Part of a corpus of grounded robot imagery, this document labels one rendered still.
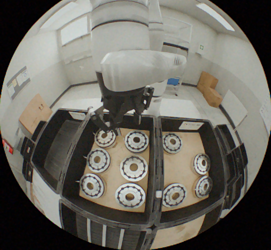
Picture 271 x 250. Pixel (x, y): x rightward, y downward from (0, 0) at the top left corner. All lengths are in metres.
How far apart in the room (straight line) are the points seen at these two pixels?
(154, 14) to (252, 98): 2.96
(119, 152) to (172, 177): 0.24
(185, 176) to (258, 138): 2.81
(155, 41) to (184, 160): 0.51
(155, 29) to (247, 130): 3.06
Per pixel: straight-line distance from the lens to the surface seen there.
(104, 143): 0.36
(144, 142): 0.34
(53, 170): 0.55
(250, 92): 3.10
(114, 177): 0.35
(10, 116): 3.00
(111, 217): 0.31
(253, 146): 3.11
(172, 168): 0.37
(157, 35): 0.36
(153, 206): 0.28
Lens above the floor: 1.17
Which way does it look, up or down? 47 degrees down
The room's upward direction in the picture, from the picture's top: straight up
